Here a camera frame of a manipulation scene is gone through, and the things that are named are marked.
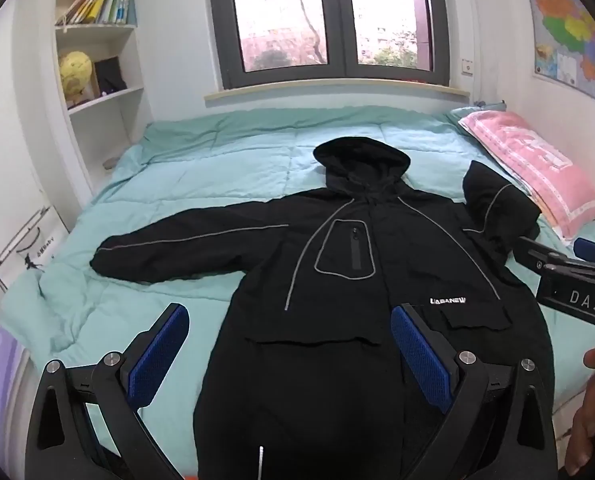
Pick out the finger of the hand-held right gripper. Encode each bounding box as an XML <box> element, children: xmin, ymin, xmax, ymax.
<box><xmin>513</xmin><ymin>235</ymin><xmax>578</xmax><ymax>281</ymax></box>
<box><xmin>572</xmin><ymin>237</ymin><xmax>595</xmax><ymax>274</ymax></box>

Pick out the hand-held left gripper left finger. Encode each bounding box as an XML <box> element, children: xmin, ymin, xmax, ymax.
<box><xmin>24</xmin><ymin>302</ymin><xmax>190</xmax><ymax>480</ymax></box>

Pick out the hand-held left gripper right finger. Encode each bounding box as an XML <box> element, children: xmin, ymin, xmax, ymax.
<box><xmin>390</xmin><ymin>302</ymin><xmax>559</xmax><ymax>480</ymax></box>

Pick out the black hooded jacket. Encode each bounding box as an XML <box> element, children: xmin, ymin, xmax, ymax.
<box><xmin>90</xmin><ymin>136</ymin><xmax>557</xmax><ymax>480</ymax></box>

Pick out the person's right hand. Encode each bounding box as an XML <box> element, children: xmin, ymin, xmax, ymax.
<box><xmin>564</xmin><ymin>346</ymin><xmax>595</xmax><ymax>477</ymax></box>

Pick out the pink pillow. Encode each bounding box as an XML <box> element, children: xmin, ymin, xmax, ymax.
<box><xmin>458</xmin><ymin>110</ymin><xmax>595</xmax><ymax>241</ymax></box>

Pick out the teal pillow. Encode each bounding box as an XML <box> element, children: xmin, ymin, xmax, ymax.
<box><xmin>446</xmin><ymin>100</ymin><xmax>533</xmax><ymax>197</ymax></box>

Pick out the white paper bag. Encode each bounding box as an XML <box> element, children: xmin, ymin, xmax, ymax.
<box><xmin>0</xmin><ymin>205</ymin><xmax>71</xmax><ymax>292</ymax></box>

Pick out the teal quilted blanket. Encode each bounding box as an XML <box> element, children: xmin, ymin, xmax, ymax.
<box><xmin>0</xmin><ymin>105</ymin><xmax>595</xmax><ymax>480</ymax></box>

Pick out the white bookshelf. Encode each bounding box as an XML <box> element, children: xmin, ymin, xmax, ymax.
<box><xmin>51</xmin><ymin>0</ymin><xmax>154</xmax><ymax>196</ymax></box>

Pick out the beige window sill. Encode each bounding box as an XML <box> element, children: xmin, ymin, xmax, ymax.
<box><xmin>204</xmin><ymin>79</ymin><xmax>473</xmax><ymax>107</ymax></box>

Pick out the black box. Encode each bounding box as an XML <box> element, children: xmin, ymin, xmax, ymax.
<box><xmin>93</xmin><ymin>56</ymin><xmax>128</xmax><ymax>97</ymax></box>

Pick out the yellow globe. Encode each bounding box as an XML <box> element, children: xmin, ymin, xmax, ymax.
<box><xmin>58</xmin><ymin>50</ymin><xmax>94</xmax><ymax>109</ymax></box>

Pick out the dark framed window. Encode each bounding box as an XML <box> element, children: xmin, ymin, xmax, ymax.
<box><xmin>204</xmin><ymin>0</ymin><xmax>451</xmax><ymax>91</ymax></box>

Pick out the colourful wall map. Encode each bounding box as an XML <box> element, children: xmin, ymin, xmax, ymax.
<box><xmin>522</xmin><ymin>0</ymin><xmax>595</xmax><ymax>112</ymax></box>

